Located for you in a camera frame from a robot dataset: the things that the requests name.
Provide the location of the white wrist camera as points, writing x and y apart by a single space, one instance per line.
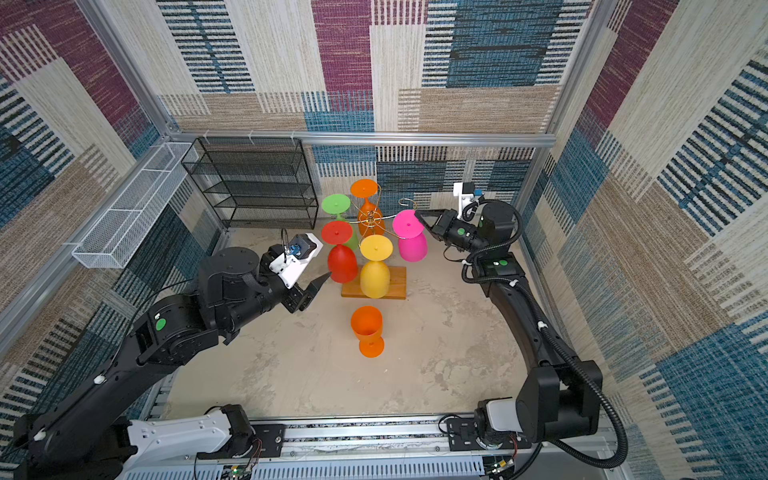
293 259
468 199

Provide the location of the orange wine glass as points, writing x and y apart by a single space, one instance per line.
369 216
367 325

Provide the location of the magenta wine glass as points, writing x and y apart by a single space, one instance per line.
412 243

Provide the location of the black wire shelf rack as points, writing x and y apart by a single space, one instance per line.
254 182

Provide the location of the green wine glass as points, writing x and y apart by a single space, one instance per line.
337 205

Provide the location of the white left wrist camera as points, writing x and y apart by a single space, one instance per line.
293 259

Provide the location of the yellow wine glass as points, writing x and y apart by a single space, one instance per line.
375 274

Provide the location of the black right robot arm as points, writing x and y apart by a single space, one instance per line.
561 397

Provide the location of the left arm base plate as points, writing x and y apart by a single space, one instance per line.
266 441

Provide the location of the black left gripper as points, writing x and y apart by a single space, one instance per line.
297 293

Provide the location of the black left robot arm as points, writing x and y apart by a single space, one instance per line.
86 436

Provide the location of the aluminium front rail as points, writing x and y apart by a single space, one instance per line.
384 447

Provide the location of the orange wine glass back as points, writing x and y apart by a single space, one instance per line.
369 216

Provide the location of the white wire mesh basket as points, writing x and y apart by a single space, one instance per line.
117 234

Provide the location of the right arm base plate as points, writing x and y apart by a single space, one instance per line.
462 436

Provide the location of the gold wire wine glass rack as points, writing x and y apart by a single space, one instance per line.
389 233

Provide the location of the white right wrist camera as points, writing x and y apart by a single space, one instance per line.
468 199

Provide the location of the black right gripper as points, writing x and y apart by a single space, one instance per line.
442 224

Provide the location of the red wine glass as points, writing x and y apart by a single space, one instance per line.
341 261

